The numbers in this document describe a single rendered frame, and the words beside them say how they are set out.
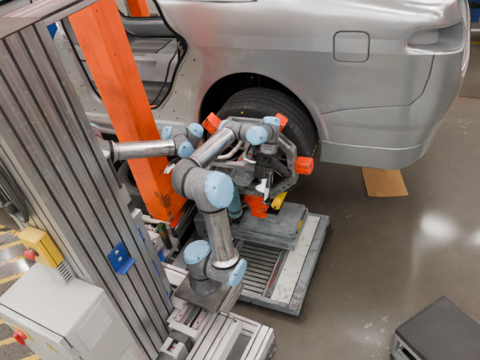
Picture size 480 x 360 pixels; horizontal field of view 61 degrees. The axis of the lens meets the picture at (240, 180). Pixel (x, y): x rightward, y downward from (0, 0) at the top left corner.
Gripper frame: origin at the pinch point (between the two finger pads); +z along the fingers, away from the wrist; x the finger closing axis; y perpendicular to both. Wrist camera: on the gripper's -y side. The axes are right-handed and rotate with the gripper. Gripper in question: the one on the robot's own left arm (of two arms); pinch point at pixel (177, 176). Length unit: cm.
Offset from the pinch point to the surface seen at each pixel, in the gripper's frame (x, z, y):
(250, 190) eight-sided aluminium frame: 49, 12, -21
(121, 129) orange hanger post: -35.1, -8.1, -15.7
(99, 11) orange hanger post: -56, -66, -15
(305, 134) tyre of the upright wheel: 61, -38, -21
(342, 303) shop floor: 121, 41, 27
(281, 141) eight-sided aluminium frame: 47, -34, -11
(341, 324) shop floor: 117, 43, 40
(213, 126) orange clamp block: 12.7, -19.8, -27.8
